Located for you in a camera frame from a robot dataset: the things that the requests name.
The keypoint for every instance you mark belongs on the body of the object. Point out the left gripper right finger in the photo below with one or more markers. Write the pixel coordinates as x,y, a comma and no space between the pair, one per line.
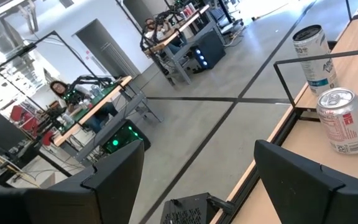
315,199

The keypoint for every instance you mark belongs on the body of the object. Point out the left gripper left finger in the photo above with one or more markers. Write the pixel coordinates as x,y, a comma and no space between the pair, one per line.
104,193

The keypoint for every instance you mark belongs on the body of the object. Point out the silver Diet Coke can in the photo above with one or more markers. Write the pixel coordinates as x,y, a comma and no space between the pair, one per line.
343,124

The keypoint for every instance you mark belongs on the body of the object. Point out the white Arctic Vibe Celsius can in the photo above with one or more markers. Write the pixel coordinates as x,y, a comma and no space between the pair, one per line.
317,74

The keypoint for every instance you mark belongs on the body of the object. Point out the black background robot arm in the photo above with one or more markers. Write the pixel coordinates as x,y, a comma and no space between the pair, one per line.
89,80

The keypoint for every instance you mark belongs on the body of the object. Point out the computer tower with green lights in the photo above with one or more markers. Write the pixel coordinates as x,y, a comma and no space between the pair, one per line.
126,137

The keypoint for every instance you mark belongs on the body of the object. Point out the background wooden workbench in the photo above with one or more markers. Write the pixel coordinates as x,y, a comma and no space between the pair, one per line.
95,107
182,26

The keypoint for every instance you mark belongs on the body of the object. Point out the person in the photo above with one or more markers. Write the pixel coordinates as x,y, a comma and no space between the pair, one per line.
150,26
57,88

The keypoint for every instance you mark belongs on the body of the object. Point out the red chair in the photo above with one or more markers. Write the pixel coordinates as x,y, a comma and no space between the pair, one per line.
20,113

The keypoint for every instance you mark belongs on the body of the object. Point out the computer tower with blue lights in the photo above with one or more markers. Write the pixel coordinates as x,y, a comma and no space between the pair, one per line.
211,49

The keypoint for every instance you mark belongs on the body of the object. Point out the black background rig frame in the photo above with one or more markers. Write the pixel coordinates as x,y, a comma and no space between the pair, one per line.
26,48

